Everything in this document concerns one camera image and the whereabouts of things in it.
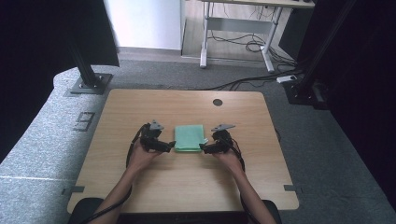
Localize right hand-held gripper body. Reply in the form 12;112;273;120
210;123;237;154

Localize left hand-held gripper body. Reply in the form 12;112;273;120
139;119;165;152

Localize green cloth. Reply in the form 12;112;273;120
173;124;209;154

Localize person's left hand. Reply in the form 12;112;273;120
127;144;163;173

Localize person's right hand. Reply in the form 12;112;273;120
214;147;247;175

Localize black metal stand with base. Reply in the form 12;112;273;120
66;36;114;95

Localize white power strip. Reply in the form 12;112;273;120
276;74;299;84

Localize black curtain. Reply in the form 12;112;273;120
0;0;120;164
278;0;396;213

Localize black floor cables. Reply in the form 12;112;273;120
199;3;304;91

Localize white desk frame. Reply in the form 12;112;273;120
199;0;316;74

